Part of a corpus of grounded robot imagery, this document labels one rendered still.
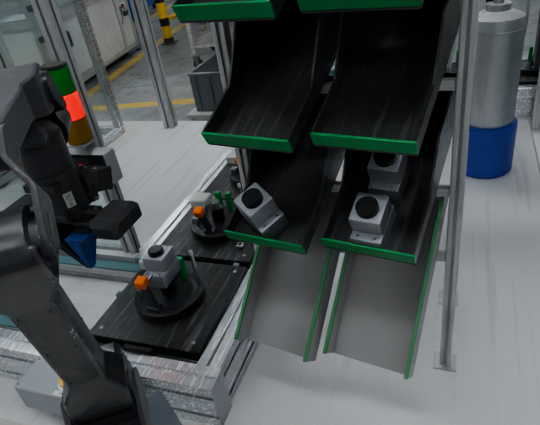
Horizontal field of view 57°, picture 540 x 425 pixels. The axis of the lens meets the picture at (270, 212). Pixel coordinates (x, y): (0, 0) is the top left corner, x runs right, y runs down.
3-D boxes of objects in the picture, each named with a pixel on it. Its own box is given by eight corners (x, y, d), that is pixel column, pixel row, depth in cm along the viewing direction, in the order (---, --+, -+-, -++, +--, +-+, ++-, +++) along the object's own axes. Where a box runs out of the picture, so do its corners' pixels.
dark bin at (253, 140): (293, 154, 62) (273, 113, 56) (207, 145, 68) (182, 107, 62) (359, 6, 73) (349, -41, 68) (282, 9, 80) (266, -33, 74)
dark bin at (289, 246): (305, 255, 70) (290, 228, 65) (229, 239, 76) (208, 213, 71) (364, 108, 82) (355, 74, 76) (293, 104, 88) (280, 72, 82)
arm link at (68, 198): (97, 184, 56) (126, 158, 61) (-25, 177, 62) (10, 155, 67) (119, 242, 60) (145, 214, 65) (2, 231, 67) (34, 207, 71)
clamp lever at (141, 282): (156, 309, 93) (142, 284, 88) (147, 309, 94) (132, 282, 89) (164, 294, 96) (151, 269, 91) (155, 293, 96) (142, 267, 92)
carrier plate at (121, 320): (201, 361, 88) (198, 352, 87) (90, 341, 96) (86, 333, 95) (248, 273, 106) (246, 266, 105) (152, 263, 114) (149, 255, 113)
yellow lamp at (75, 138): (83, 146, 97) (75, 122, 95) (63, 146, 99) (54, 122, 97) (99, 135, 101) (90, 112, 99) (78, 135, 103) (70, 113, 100)
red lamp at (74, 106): (74, 122, 95) (65, 98, 92) (54, 122, 96) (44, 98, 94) (90, 112, 99) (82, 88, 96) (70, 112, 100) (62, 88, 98)
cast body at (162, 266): (166, 289, 94) (156, 260, 90) (146, 287, 95) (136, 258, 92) (186, 261, 100) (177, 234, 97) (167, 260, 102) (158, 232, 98)
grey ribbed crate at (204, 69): (295, 111, 272) (290, 69, 260) (194, 112, 293) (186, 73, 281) (315, 84, 305) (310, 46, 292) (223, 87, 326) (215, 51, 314)
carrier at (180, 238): (251, 269, 107) (240, 221, 101) (155, 259, 116) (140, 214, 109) (283, 209, 126) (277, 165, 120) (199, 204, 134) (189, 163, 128)
